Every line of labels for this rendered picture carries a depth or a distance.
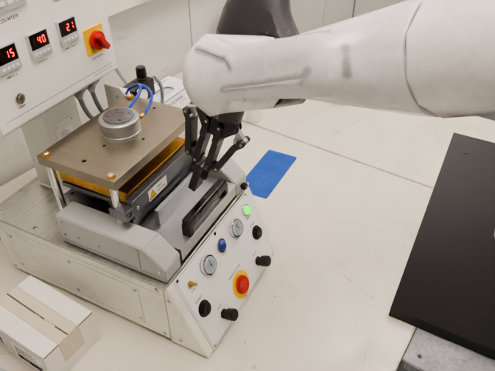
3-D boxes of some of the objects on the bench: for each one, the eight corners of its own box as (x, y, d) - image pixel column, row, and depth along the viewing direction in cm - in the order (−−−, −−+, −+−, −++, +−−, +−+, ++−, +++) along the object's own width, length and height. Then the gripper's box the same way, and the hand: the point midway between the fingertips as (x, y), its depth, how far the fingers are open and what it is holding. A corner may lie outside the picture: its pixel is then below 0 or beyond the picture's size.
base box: (13, 269, 113) (-11, 215, 103) (114, 182, 140) (103, 132, 129) (208, 359, 95) (203, 305, 84) (282, 239, 121) (285, 187, 110)
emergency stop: (238, 297, 104) (230, 283, 103) (246, 284, 107) (239, 271, 106) (244, 297, 104) (236, 284, 102) (252, 284, 106) (244, 271, 105)
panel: (213, 350, 96) (172, 282, 88) (273, 252, 117) (244, 190, 109) (221, 351, 95) (180, 282, 87) (281, 252, 116) (252, 190, 108)
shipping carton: (-7, 340, 98) (-23, 313, 93) (45, 298, 107) (34, 271, 101) (51, 389, 90) (37, 362, 84) (102, 339, 98) (94, 313, 93)
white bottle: (263, 121, 167) (264, 83, 158) (250, 124, 165) (250, 86, 156) (256, 115, 170) (257, 77, 161) (244, 118, 169) (244, 80, 160)
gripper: (182, 79, 75) (156, 178, 91) (251, 121, 73) (212, 215, 90) (206, 61, 80) (178, 158, 97) (272, 101, 78) (231, 192, 95)
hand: (199, 174), depth 91 cm, fingers closed
